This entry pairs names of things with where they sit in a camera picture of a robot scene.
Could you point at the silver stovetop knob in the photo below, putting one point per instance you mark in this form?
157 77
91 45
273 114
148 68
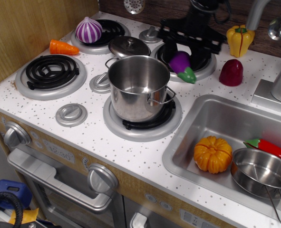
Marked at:
100 84
150 36
71 115

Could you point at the hanging perforated steel ladle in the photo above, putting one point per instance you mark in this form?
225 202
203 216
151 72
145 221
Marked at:
134 6

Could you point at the purple striped toy onion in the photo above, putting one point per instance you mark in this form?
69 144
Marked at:
88 31

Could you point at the grey faucet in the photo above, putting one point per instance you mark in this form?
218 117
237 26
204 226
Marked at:
255 14

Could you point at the orange toy carrot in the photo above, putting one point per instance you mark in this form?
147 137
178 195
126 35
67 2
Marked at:
60 47

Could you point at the silver stovetop knob back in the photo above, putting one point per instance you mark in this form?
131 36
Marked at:
150 36

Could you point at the right oven dial knob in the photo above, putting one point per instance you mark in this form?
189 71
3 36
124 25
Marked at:
100 179

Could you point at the steel cooking pot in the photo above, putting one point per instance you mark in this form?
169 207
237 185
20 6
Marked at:
138 87

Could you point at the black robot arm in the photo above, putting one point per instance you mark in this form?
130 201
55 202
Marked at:
201 11

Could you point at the left oven dial knob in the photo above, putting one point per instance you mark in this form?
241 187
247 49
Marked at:
15 135

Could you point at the black burner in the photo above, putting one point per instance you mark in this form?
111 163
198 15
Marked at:
205 71
50 77
111 30
158 128

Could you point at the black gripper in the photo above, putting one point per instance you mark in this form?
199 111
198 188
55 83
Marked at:
202 40

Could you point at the back left black burner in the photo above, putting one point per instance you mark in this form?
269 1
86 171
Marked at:
111 30

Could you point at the silver sink basin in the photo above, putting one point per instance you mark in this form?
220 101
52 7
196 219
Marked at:
212 115

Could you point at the front left black burner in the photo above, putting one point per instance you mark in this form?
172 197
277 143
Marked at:
50 77

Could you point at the purple toy eggplant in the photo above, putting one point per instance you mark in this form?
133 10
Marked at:
180 64

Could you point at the blue plastic object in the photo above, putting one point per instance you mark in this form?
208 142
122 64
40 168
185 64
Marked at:
19 189

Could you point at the front right black burner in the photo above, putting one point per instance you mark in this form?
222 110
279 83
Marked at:
158 128

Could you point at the oven dial knob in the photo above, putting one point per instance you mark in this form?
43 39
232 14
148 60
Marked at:
100 179
15 135

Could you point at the orange toy pumpkin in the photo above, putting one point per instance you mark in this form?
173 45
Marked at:
213 154

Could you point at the steel pot lid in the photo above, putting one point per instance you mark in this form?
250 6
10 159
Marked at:
124 46

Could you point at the back right black burner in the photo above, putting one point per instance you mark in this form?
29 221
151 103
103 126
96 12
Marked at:
205 71

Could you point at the yellow toy bell pepper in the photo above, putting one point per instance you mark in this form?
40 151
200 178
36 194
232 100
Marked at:
239 39

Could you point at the dark red toy vegetable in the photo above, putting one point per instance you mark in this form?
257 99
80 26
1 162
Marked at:
231 73

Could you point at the silver stovetop knob front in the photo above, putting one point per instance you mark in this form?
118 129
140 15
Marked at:
71 115

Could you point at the silver stovetop knob middle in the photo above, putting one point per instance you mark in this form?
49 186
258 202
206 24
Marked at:
100 84

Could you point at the small steel pan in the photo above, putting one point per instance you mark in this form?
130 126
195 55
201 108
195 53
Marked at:
258 173

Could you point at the red toy chili pepper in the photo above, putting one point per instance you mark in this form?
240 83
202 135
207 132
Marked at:
263 145

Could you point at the silver oven door handle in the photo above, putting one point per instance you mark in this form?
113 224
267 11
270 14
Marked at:
45 175

